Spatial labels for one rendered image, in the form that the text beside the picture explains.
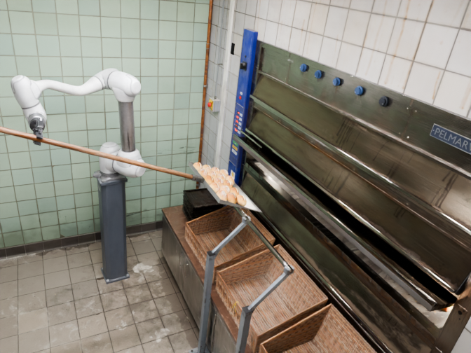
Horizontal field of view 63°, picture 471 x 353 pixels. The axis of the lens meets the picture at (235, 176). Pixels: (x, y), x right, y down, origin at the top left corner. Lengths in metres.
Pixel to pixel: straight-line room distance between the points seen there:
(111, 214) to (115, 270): 0.57
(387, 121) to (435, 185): 0.37
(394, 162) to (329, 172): 0.46
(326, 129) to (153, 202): 2.29
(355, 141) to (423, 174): 0.42
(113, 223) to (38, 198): 0.83
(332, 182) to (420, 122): 0.63
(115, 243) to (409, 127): 2.44
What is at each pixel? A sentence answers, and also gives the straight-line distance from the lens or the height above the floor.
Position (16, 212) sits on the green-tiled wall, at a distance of 3.86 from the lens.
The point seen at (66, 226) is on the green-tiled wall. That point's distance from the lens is 3.98.
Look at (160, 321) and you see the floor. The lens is 3.30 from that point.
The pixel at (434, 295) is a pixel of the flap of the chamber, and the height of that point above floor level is 1.40.
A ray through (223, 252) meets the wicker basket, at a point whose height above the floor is 0.59.
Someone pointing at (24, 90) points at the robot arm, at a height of 1.80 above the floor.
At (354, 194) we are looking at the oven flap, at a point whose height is 1.53.
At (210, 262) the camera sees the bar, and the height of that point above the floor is 0.89.
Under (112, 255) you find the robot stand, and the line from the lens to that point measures 3.45.
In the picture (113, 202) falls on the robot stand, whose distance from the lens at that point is 3.16.
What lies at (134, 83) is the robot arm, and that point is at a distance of 2.61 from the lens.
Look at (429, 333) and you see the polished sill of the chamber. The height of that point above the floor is 1.17.
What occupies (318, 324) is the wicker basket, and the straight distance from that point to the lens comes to 2.49.
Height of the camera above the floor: 2.48
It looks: 27 degrees down
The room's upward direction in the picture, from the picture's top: 7 degrees clockwise
